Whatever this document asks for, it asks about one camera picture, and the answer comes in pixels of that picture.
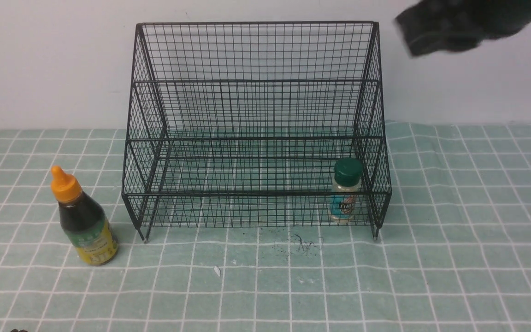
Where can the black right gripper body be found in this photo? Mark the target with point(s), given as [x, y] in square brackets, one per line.
[456, 26]

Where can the black wire mesh rack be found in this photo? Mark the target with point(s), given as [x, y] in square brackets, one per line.
[240, 124]

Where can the green checked tablecloth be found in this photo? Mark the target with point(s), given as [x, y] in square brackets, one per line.
[454, 254]

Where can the dark sauce bottle orange cap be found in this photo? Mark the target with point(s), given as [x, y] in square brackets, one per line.
[83, 220]

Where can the seasoning jar green cap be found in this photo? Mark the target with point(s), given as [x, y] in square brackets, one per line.
[346, 183]

